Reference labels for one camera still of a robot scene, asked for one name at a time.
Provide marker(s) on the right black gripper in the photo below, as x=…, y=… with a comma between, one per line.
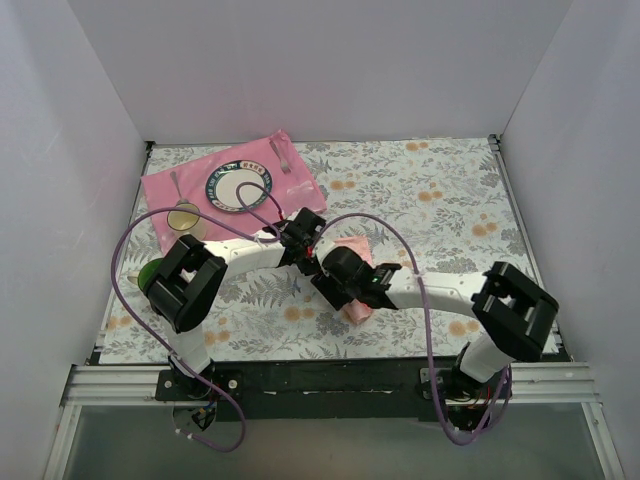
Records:
x=329, y=288

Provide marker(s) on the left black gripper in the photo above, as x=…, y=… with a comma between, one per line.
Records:
x=302, y=257

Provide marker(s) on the salmon pink satin napkin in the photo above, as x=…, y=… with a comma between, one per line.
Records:
x=357, y=312

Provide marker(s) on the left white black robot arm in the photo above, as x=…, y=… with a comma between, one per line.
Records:
x=182, y=286

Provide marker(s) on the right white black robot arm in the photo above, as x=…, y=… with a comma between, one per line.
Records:
x=516, y=314

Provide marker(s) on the pink floral placemat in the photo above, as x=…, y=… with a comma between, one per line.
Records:
x=290, y=192

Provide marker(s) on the silver fork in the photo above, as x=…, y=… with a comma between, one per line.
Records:
x=283, y=164

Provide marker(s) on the white plate dark rim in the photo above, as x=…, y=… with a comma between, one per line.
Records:
x=239, y=185

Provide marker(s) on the cream enamel mug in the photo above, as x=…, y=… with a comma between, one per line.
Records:
x=186, y=220

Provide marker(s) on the silver spoon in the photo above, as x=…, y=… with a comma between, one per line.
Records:
x=182, y=200

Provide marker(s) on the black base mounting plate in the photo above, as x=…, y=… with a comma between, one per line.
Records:
x=325, y=389

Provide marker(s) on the green interior floral mug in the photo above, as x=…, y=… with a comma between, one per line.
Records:
x=142, y=277

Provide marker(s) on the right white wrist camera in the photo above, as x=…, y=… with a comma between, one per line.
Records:
x=323, y=248

